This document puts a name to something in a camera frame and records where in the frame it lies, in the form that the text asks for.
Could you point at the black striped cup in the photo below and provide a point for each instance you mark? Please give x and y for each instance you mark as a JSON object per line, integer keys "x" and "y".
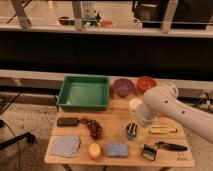
{"x": 132, "y": 129}

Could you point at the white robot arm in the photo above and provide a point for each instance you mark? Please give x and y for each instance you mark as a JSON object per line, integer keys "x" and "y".
{"x": 163, "y": 99}

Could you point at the green plastic tray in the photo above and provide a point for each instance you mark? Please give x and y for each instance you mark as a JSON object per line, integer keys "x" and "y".
{"x": 84, "y": 92}

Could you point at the purple bowl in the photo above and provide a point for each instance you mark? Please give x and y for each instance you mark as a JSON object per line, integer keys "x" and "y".
{"x": 123, "y": 87}

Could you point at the white cup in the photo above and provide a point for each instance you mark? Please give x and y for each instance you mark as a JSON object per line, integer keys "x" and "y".
{"x": 135, "y": 106}

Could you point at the red bowl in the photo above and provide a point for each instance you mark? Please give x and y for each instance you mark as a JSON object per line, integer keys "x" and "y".
{"x": 144, "y": 83}

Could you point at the dark red grapes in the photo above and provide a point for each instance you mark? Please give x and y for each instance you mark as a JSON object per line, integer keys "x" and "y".
{"x": 94, "y": 128}

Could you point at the blue cup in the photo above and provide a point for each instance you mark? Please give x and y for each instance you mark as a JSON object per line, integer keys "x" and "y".
{"x": 131, "y": 137}

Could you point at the wooden table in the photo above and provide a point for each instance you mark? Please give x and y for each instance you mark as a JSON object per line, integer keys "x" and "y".
{"x": 114, "y": 120}

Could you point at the black rectangular case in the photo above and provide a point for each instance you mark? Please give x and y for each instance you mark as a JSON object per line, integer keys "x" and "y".
{"x": 63, "y": 122}

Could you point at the blue sponge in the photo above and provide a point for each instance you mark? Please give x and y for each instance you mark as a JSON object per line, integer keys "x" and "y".
{"x": 117, "y": 150}

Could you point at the yellow red apple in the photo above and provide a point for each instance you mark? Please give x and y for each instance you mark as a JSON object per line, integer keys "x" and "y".
{"x": 94, "y": 150}

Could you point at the blue folded cloth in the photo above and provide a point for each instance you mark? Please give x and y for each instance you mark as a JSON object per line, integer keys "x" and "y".
{"x": 65, "y": 146}

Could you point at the black handled peeler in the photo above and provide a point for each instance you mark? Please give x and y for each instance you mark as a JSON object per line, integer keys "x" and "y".
{"x": 149, "y": 152}

